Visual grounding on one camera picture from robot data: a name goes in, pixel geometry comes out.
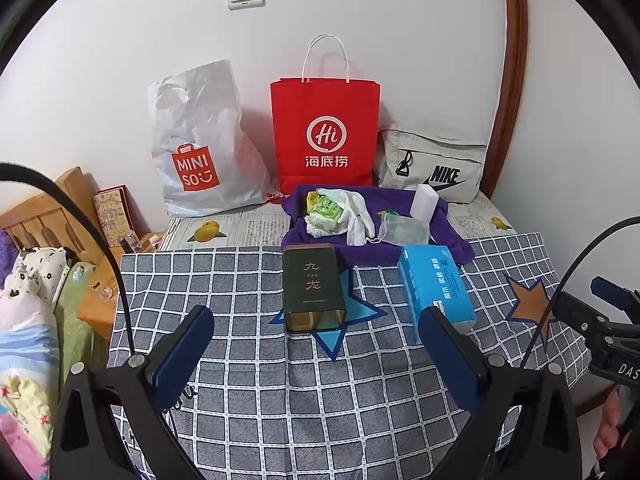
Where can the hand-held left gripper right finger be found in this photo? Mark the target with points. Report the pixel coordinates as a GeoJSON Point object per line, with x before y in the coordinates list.
{"type": "Point", "coordinates": [447, 360]}

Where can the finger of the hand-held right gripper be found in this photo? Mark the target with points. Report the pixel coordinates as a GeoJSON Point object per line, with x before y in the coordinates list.
{"type": "Point", "coordinates": [575, 307]}
{"type": "Point", "coordinates": [612, 292]}

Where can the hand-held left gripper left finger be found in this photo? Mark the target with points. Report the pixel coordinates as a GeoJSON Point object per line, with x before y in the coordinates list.
{"type": "Point", "coordinates": [182, 355]}

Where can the green printed plastic bag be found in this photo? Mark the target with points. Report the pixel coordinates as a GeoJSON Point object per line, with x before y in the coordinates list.
{"type": "Point", "coordinates": [407, 230]}

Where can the white sponge block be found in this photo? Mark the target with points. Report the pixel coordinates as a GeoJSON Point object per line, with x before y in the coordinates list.
{"type": "Point", "coordinates": [425, 202]}

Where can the purple towel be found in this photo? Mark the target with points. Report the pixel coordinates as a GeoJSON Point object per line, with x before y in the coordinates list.
{"type": "Point", "coordinates": [300, 232]}

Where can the green tissue pack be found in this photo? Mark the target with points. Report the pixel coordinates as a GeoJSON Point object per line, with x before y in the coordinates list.
{"type": "Point", "coordinates": [327, 208]}

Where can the yellow black garment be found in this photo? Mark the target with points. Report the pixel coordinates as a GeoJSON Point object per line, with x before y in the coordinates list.
{"type": "Point", "coordinates": [309, 201]}

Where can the person's right hand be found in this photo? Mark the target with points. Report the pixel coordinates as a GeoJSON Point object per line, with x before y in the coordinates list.
{"type": "Point", "coordinates": [606, 430]}

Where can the blue tissue pack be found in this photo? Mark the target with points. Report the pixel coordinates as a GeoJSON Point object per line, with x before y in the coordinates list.
{"type": "Point", "coordinates": [432, 285]}

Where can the wooden nightstand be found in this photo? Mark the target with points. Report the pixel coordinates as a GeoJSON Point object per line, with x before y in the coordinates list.
{"type": "Point", "coordinates": [107, 310]}

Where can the small glass cup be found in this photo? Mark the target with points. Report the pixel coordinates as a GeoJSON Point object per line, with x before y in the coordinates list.
{"type": "Point", "coordinates": [102, 294]}

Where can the green cloth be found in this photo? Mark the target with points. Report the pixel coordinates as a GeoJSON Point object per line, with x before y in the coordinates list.
{"type": "Point", "coordinates": [75, 330]}

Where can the small glass bottle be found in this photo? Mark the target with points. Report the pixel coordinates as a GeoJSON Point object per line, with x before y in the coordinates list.
{"type": "Point", "coordinates": [131, 244]}

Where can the grey checked blanket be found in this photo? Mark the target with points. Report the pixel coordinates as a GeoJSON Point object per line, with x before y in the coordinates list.
{"type": "Point", "coordinates": [300, 400]}

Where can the fruit print bed sheet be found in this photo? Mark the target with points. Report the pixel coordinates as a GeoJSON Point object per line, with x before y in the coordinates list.
{"type": "Point", "coordinates": [250, 227]}

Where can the dark green tin box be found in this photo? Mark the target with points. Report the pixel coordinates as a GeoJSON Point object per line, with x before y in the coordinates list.
{"type": "Point", "coordinates": [312, 285]}

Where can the patterned book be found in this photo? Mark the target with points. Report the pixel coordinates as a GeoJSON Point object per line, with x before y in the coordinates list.
{"type": "Point", "coordinates": [111, 212]}

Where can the colourful printed quilt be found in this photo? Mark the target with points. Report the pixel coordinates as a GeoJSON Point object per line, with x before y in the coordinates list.
{"type": "Point", "coordinates": [20, 360]}

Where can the spotted white pillow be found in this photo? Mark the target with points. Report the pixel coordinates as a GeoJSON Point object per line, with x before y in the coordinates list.
{"type": "Point", "coordinates": [35, 270]}

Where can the wooden headboard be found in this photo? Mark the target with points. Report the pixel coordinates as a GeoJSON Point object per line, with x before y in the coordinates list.
{"type": "Point", "coordinates": [45, 212]}

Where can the purple plush toy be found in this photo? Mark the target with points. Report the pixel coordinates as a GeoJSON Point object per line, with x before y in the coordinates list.
{"type": "Point", "coordinates": [6, 252]}

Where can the grey waist bag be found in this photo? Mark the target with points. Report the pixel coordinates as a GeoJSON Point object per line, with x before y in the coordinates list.
{"type": "Point", "coordinates": [435, 155]}

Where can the white plastic shopping bag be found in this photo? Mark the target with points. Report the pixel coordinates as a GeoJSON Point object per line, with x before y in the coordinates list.
{"type": "Point", "coordinates": [200, 120]}

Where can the red paper bag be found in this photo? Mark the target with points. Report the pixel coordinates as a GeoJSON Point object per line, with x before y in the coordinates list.
{"type": "Point", "coordinates": [325, 110]}

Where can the brown wooden door frame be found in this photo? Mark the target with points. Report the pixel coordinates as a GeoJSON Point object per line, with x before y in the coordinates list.
{"type": "Point", "coordinates": [515, 60]}

